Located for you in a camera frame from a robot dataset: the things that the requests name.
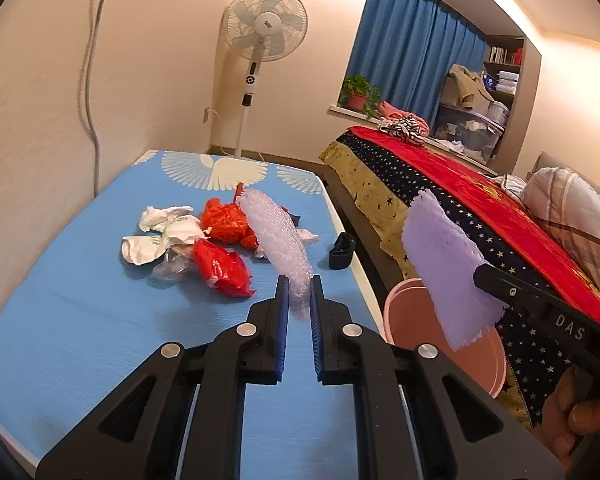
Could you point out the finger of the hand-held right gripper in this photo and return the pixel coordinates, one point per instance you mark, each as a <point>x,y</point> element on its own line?
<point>505,287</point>

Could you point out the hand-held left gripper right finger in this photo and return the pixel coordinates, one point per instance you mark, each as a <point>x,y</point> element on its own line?
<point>317,330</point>

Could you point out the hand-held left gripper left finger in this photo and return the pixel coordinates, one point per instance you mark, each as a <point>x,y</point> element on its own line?
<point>281,330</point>

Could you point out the purple foam sheet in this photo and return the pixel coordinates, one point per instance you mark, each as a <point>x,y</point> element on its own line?
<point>445,270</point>

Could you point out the red plastic bag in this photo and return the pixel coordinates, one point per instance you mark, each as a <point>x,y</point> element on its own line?
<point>225,222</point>
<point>220,265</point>

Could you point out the pink plastic bucket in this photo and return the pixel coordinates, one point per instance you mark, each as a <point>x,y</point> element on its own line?
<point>405,310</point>

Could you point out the small white paper scrap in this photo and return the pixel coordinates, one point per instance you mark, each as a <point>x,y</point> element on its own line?
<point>307,236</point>

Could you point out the clear bubble wrap sheet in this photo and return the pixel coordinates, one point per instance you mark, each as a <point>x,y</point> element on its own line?
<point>275,230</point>

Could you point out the clear plastic bag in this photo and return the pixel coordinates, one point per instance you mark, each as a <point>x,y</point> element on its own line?
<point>172,269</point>

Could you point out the white paper bag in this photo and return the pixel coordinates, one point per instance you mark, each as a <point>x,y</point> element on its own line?
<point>185,232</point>
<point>142,250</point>

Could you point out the person's right hand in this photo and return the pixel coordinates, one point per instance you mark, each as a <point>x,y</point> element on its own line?
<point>570,420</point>

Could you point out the plaid pillow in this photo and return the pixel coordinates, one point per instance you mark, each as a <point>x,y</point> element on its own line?
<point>570,210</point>

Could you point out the black snack packet red print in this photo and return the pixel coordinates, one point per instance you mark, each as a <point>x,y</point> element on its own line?
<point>294,217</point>

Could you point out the red blanket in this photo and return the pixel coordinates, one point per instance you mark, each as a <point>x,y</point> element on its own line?
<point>460,180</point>

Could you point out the clear plastic storage box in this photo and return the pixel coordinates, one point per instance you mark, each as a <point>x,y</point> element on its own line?
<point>467,130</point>

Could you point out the white crumpled tissue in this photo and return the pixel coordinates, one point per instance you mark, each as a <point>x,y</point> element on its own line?
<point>162,216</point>

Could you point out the bed with starry blanket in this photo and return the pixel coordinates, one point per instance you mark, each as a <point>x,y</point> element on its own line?
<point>380,172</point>

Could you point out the black white striped cloth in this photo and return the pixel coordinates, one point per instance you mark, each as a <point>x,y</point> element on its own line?
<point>402,131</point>

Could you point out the pink folded clothes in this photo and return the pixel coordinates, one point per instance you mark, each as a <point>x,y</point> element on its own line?
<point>405,112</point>

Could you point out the blue patterned table cover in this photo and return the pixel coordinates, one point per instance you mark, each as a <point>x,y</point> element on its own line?
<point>80,310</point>

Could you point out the beige jacket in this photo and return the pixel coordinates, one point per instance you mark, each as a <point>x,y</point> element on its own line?
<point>467,85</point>

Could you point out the potted green plant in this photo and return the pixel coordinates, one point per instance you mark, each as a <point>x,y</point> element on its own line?
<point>358,95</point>

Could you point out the blue curtain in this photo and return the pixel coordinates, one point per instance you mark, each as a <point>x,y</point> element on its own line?
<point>410,50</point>

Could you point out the white standing fan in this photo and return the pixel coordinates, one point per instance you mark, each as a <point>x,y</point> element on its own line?
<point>262,22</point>

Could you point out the dark bed frame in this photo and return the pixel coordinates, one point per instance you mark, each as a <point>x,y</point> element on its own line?
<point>360,220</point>

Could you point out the wooden wall shelf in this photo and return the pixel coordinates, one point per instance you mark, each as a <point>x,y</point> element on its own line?
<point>505,65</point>

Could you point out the white wall outlet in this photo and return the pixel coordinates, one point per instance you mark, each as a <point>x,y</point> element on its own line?
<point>209,115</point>

